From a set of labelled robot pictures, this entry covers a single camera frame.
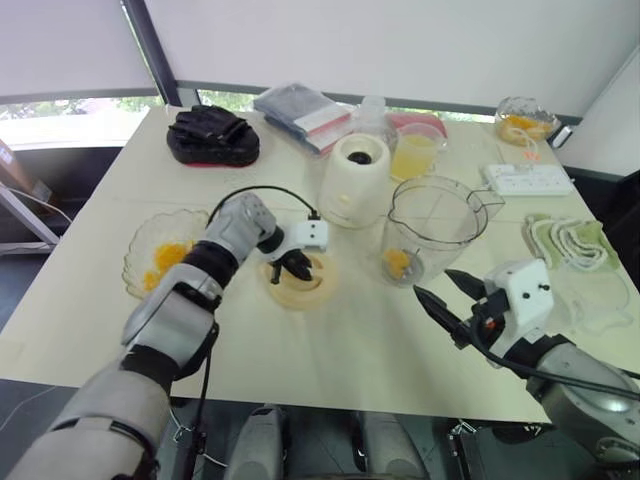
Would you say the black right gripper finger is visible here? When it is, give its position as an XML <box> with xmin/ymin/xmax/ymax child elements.
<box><xmin>444</xmin><ymin>269</ymin><xmax>485</xmax><ymax>302</ymax></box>
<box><xmin>413</xmin><ymin>285</ymin><xmax>470</xmax><ymax>347</ymax></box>

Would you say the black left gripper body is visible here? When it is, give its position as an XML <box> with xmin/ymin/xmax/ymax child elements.
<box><xmin>277</xmin><ymin>248</ymin><xmax>310</xmax><ymax>270</ymax></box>

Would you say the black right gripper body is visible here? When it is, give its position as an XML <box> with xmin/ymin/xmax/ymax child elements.
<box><xmin>451</xmin><ymin>290</ymin><xmax>512</xmax><ymax>352</ymax></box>

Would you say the cream blender lid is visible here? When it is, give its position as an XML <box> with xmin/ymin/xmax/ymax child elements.
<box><xmin>258</xmin><ymin>249</ymin><xmax>341</xmax><ymax>312</ymax></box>

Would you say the clear blender jar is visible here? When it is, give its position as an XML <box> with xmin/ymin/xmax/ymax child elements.
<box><xmin>378</xmin><ymin>175</ymin><xmax>506</xmax><ymax>289</ymax></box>

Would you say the cream blender base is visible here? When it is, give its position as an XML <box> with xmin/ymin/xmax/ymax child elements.
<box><xmin>318</xmin><ymin>133</ymin><xmax>393</xmax><ymax>230</ymax></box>

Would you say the cream tablecloth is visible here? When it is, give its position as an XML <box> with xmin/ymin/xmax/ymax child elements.
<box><xmin>0</xmin><ymin>103</ymin><xmax>640</xmax><ymax>427</ymax></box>

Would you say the clear glass dish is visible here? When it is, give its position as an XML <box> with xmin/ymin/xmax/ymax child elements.
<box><xmin>558</xmin><ymin>257</ymin><xmax>634</xmax><ymax>337</ymax></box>

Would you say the white power strip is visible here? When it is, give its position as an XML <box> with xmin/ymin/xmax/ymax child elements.
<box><xmin>482</xmin><ymin>163</ymin><xmax>575</xmax><ymax>197</ymax></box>

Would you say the green cloth with white trim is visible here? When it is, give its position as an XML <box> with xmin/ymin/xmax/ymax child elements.
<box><xmin>523</xmin><ymin>213</ymin><xmax>619</xmax><ymax>274</ymax></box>

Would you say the scalloped clear glass plate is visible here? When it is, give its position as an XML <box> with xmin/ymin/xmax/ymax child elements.
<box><xmin>123</xmin><ymin>208</ymin><xmax>214</xmax><ymax>300</ymax></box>

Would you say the stack of packets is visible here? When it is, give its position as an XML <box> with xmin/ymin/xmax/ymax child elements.
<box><xmin>263</xmin><ymin>103</ymin><xmax>354</xmax><ymax>157</ymax></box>

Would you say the measuring cup with yellow juice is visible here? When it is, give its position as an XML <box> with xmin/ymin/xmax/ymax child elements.
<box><xmin>389</xmin><ymin>123</ymin><xmax>450</xmax><ymax>182</ymax></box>

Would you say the black boxing pad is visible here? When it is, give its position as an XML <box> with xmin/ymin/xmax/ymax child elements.
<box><xmin>167</xmin><ymin>103</ymin><xmax>262</xmax><ymax>170</ymax></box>

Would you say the grey rounded shape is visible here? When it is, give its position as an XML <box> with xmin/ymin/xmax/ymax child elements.
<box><xmin>227</xmin><ymin>405</ymin><xmax>291</xmax><ymax>480</ymax></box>
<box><xmin>357</xmin><ymin>412</ymin><xmax>431</xmax><ymax>480</ymax></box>

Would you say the black table leg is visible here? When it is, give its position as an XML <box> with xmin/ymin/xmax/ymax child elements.
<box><xmin>447</xmin><ymin>429</ymin><xmax>484</xmax><ymax>480</ymax></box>
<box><xmin>172</xmin><ymin>430</ymin><xmax>209</xmax><ymax>480</ymax></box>

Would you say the grey blue cloth packet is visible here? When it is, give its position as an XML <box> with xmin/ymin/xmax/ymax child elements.
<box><xmin>252</xmin><ymin>83</ymin><xmax>336</xmax><ymax>129</ymax></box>

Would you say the clear plastic bottle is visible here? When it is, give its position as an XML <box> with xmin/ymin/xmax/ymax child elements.
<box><xmin>352</xmin><ymin>94</ymin><xmax>401</xmax><ymax>151</ymax></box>

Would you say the pink plate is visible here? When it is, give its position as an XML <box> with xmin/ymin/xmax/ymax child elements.
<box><xmin>387</xmin><ymin>112</ymin><xmax>448</xmax><ymax>137</ymax></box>

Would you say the glass bowl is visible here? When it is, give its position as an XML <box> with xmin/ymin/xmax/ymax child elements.
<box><xmin>494</xmin><ymin>96</ymin><xmax>560</xmax><ymax>146</ymax></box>

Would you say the white roller blind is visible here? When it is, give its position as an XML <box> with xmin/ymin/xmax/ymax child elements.
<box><xmin>0</xmin><ymin>0</ymin><xmax>156</xmax><ymax>99</ymax></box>
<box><xmin>144</xmin><ymin>0</ymin><xmax>640</xmax><ymax>119</ymax></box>

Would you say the silver metal stand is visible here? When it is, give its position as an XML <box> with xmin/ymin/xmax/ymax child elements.
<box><xmin>0</xmin><ymin>182</ymin><xmax>61</xmax><ymax>256</ymax></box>

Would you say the brown cardboard box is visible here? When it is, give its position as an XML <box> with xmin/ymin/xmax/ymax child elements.
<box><xmin>0</xmin><ymin>137</ymin><xmax>54</xmax><ymax>206</ymax></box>

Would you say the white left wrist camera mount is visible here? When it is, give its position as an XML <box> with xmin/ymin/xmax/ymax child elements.
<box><xmin>267</xmin><ymin>219</ymin><xmax>330</xmax><ymax>262</ymax></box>

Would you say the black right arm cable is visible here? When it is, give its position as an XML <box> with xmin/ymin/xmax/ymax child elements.
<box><xmin>467</xmin><ymin>319</ymin><xmax>640</xmax><ymax>401</ymax></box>

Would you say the thin white cable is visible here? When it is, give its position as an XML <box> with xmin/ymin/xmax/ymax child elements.
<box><xmin>509</xmin><ymin>127</ymin><xmax>544</xmax><ymax>164</ymax></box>

